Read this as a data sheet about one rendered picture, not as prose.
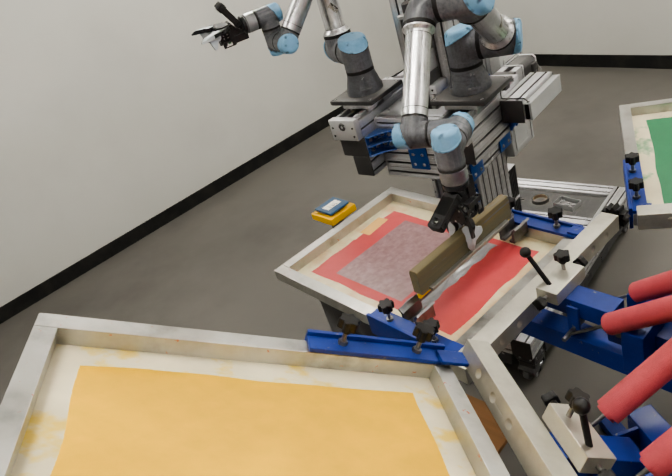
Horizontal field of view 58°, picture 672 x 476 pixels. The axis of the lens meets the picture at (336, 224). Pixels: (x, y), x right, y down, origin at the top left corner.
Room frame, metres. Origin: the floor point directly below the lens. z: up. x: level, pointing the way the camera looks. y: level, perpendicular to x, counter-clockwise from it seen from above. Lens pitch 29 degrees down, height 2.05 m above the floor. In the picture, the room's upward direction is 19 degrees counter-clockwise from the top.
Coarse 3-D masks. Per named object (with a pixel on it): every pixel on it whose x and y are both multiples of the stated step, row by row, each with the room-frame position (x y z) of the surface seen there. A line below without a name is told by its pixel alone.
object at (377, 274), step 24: (336, 264) 1.73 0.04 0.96; (360, 264) 1.68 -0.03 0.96; (384, 264) 1.64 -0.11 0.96; (408, 264) 1.59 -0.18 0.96; (360, 288) 1.55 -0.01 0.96; (384, 288) 1.51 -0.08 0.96; (408, 288) 1.48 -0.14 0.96; (456, 288) 1.40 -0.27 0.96; (480, 288) 1.37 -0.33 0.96; (456, 312) 1.30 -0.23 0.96
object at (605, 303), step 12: (576, 288) 1.14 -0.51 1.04; (588, 288) 1.13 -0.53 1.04; (564, 300) 1.12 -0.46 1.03; (576, 300) 1.10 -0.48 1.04; (588, 300) 1.09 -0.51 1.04; (600, 300) 1.08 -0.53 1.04; (612, 300) 1.06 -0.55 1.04; (564, 312) 1.13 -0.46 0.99; (588, 312) 1.07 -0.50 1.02; (600, 312) 1.05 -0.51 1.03; (600, 324) 1.05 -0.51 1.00
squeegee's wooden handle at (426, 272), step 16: (496, 208) 1.48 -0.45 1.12; (480, 224) 1.44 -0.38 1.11; (496, 224) 1.47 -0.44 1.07; (448, 240) 1.39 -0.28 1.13; (464, 240) 1.40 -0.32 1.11; (480, 240) 1.43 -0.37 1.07; (432, 256) 1.34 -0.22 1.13; (448, 256) 1.36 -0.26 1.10; (416, 272) 1.30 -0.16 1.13; (432, 272) 1.32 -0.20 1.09; (416, 288) 1.31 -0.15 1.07
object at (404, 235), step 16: (384, 224) 1.88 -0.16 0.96; (400, 224) 1.84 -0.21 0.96; (416, 224) 1.81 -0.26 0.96; (368, 240) 1.81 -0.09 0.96; (384, 240) 1.78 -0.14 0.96; (400, 240) 1.74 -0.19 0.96; (416, 240) 1.71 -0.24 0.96; (432, 240) 1.68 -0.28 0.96; (496, 240) 1.57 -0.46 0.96; (416, 256) 1.62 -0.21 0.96; (496, 256) 1.49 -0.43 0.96; (512, 256) 1.46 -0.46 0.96; (480, 272) 1.44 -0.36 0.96; (496, 272) 1.41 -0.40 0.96; (512, 272) 1.39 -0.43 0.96; (496, 288) 1.34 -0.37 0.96
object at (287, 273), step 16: (384, 192) 2.05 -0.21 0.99; (400, 192) 2.01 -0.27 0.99; (368, 208) 1.97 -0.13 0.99; (432, 208) 1.86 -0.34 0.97; (352, 224) 1.91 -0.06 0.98; (320, 240) 1.86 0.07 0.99; (336, 240) 1.87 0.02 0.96; (544, 240) 1.48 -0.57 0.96; (560, 240) 1.43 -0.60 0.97; (304, 256) 1.79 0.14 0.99; (544, 256) 1.37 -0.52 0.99; (288, 272) 1.72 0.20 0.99; (528, 272) 1.32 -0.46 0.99; (304, 288) 1.63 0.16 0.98; (320, 288) 1.57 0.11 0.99; (512, 288) 1.28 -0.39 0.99; (336, 304) 1.49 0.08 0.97; (352, 304) 1.44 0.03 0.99; (496, 304) 1.24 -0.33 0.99; (480, 320) 1.20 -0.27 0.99; (464, 336) 1.16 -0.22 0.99
